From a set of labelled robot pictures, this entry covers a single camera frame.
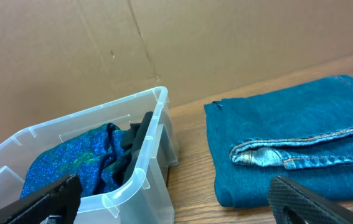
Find clear plastic storage bin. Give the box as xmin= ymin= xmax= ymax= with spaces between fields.
xmin=0 ymin=86 xmax=179 ymax=223

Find black cloth with tape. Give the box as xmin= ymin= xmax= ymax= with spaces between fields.
xmin=112 ymin=111 xmax=153 ymax=186

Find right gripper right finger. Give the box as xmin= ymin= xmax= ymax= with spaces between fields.
xmin=268 ymin=176 xmax=353 ymax=224

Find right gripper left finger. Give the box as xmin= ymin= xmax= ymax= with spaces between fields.
xmin=0 ymin=174 xmax=82 ymax=224

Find blue denim jeans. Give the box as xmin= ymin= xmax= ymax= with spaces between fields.
xmin=204 ymin=75 xmax=353 ymax=208

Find blue green sequin cloth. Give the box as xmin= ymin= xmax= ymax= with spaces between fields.
xmin=21 ymin=123 xmax=131 ymax=198

